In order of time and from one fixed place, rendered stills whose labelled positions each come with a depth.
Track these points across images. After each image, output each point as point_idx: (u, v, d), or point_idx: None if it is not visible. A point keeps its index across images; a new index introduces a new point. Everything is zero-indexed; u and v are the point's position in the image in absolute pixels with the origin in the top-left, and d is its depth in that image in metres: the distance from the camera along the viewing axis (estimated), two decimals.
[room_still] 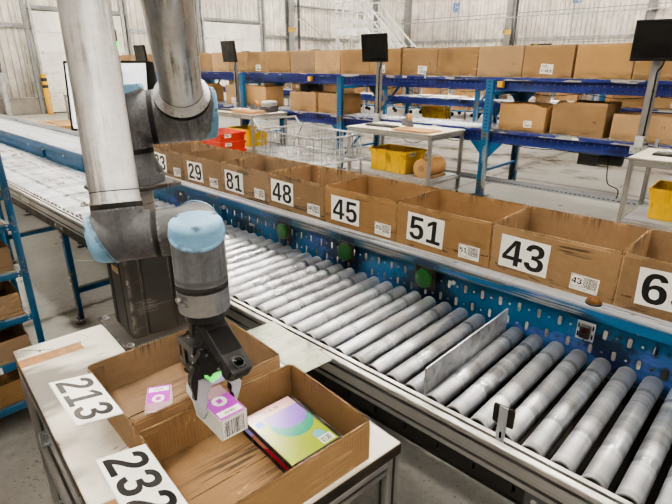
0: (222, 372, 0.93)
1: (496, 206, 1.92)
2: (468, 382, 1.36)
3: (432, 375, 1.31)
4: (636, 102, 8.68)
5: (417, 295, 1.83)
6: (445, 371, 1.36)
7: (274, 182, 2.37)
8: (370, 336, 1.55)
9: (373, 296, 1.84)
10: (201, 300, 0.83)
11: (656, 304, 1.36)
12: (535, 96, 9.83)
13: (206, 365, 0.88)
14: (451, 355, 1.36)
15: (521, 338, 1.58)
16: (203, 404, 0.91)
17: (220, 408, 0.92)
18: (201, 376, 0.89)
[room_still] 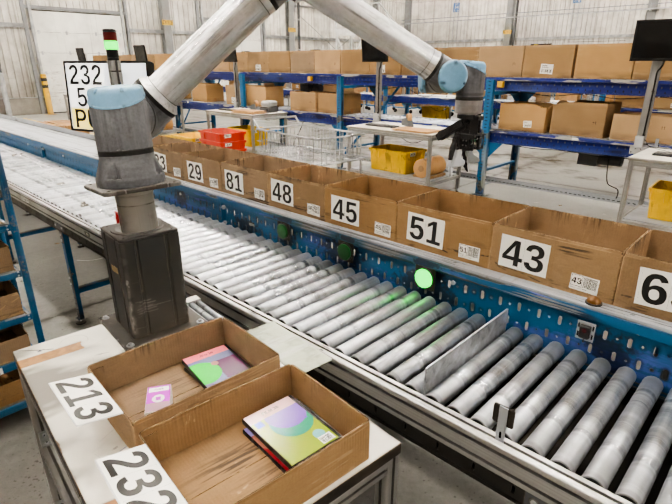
0: (457, 153, 1.72)
1: (496, 206, 1.92)
2: (468, 382, 1.36)
3: (432, 375, 1.31)
4: (636, 102, 8.68)
5: (417, 295, 1.83)
6: (445, 371, 1.36)
7: (274, 182, 2.37)
8: (370, 336, 1.55)
9: (373, 296, 1.84)
10: None
11: (656, 304, 1.36)
12: (535, 96, 9.83)
13: None
14: (451, 355, 1.36)
15: (521, 338, 1.58)
16: (464, 160, 1.79)
17: None
18: None
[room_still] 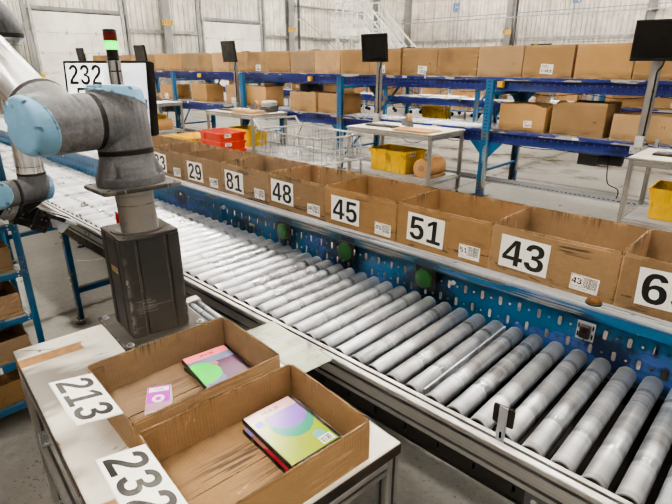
0: None
1: (496, 206, 1.92)
2: (468, 382, 1.36)
3: None
4: (636, 102, 8.68)
5: (417, 295, 1.83)
6: None
7: (274, 182, 2.37)
8: (370, 336, 1.55)
9: (373, 296, 1.84)
10: None
11: (656, 304, 1.36)
12: (535, 96, 9.83)
13: (46, 211, 1.88)
14: (449, 375, 1.39)
15: (521, 338, 1.58)
16: (68, 219, 1.94)
17: None
18: (52, 214, 1.89)
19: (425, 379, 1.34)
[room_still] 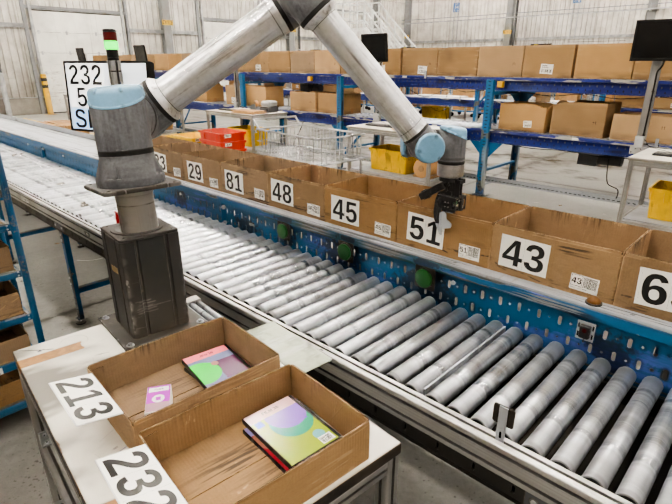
0: (442, 213, 1.76)
1: (496, 206, 1.92)
2: (468, 382, 1.36)
3: None
4: (636, 102, 8.68)
5: (417, 295, 1.83)
6: None
7: (274, 182, 2.37)
8: (370, 336, 1.55)
9: (373, 296, 1.84)
10: None
11: (656, 304, 1.36)
12: (535, 96, 9.83)
13: None
14: (449, 375, 1.39)
15: (521, 338, 1.58)
16: None
17: None
18: None
19: (425, 379, 1.34)
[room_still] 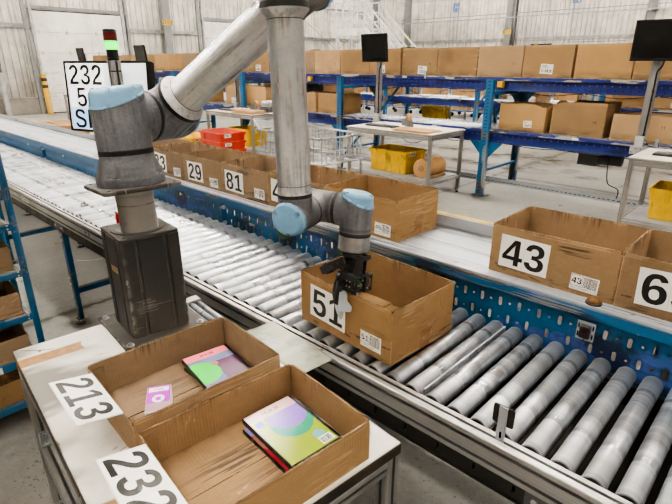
0: (344, 293, 1.46)
1: (420, 277, 1.61)
2: (468, 382, 1.36)
3: None
4: (636, 102, 8.68)
5: None
6: None
7: (274, 182, 2.37)
8: None
9: None
10: None
11: (656, 304, 1.36)
12: (535, 96, 9.83)
13: None
14: (449, 375, 1.39)
15: (521, 338, 1.58)
16: None
17: None
18: None
19: (425, 379, 1.34)
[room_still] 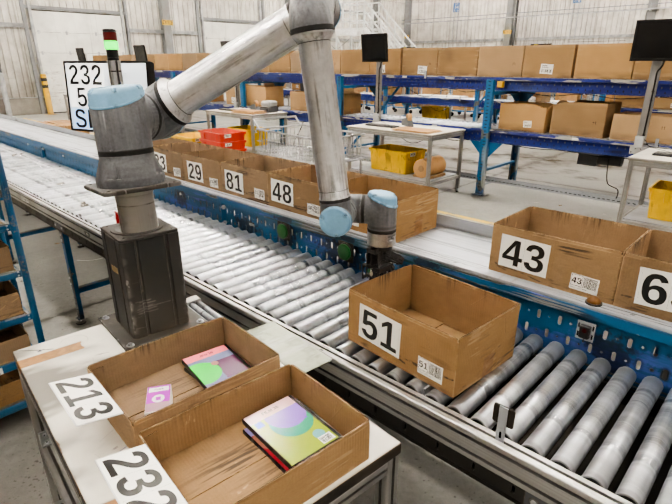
0: None
1: (478, 297, 1.48)
2: None
3: None
4: (636, 102, 8.68)
5: None
6: None
7: (274, 182, 2.37)
8: None
9: None
10: None
11: (656, 304, 1.36)
12: (535, 96, 9.83)
13: (391, 270, 1.62)
14: None
15: None
16: None
17: None
18: None
19: None
